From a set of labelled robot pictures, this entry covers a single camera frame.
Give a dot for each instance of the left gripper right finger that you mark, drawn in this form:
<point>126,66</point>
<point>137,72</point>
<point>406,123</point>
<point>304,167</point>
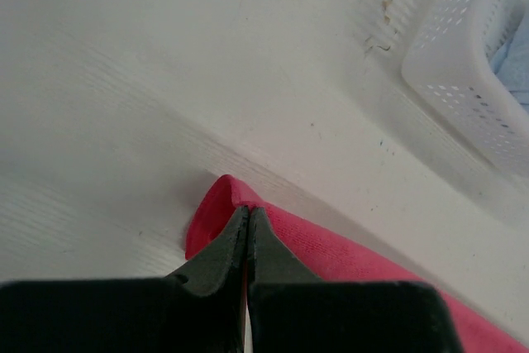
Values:
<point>293,310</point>

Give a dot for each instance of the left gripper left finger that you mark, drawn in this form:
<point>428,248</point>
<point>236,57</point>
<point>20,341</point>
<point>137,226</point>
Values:
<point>199,307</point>

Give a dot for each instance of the pink towel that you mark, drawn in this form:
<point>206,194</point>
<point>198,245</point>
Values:
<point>331,256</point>

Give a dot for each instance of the white plastic basket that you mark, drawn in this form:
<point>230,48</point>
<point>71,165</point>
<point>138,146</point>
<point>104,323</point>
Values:
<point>448,65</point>

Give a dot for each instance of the light blue towel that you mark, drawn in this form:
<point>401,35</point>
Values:
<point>510,63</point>

